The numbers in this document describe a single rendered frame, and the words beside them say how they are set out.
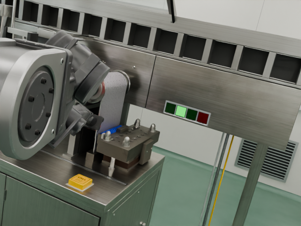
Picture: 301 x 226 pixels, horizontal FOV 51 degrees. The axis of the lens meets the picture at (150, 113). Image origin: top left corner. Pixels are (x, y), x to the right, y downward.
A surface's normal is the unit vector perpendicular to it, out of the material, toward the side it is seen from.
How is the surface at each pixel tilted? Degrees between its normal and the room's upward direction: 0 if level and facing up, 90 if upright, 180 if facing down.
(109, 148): 90
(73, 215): 90
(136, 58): 90
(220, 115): 90
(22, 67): 40
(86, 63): 70
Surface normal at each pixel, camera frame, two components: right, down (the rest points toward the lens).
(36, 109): 0.98, 0.22
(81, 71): 0.26, -0.19
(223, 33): -0.38, 0.16
